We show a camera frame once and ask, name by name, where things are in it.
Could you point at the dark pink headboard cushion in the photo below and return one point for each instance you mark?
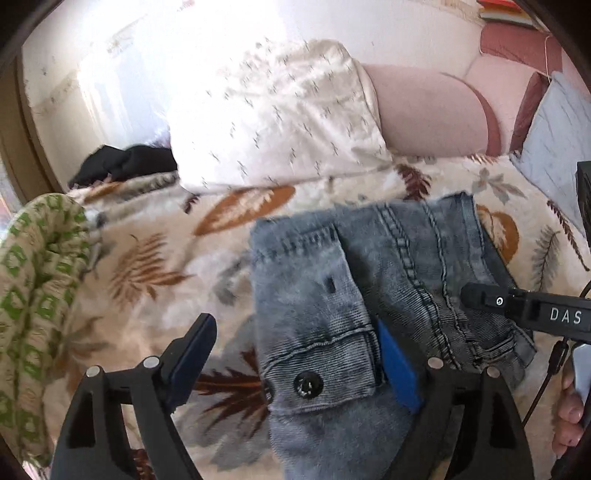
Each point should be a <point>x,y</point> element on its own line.
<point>512,44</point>

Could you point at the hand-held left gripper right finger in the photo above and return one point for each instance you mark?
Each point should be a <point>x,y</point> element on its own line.
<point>397,364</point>

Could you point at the black cloth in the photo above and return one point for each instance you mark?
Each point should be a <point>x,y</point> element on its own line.
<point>134,161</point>

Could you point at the white patterned pillow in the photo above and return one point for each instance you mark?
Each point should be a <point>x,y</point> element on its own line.
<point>277,115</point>

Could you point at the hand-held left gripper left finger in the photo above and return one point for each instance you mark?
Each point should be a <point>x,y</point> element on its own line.
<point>194,350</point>

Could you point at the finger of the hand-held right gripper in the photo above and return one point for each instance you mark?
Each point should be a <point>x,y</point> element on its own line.
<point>489,301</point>

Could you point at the light blue-grey pillow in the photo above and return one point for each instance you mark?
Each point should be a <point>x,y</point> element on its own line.
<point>554,129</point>

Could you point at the person's right hand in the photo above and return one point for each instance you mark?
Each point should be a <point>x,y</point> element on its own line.
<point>568,415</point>

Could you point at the leaf print blanket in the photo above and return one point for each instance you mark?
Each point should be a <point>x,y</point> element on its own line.
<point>152,221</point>

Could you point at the light pink pillow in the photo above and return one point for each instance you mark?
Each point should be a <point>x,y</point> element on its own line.
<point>498,92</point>

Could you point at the wooden door frame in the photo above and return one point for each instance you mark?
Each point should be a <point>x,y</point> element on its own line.
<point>32,152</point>

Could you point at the blue denim pants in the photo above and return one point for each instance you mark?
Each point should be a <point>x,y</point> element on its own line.
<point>314,300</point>

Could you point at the green patterned cloth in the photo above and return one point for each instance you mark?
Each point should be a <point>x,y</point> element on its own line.
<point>37,286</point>

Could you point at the stack of books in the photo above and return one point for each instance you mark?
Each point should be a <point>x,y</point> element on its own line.
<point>508,16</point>

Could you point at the pink cushion with maroon edge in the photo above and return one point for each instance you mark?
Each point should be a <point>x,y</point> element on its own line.
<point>415,110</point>

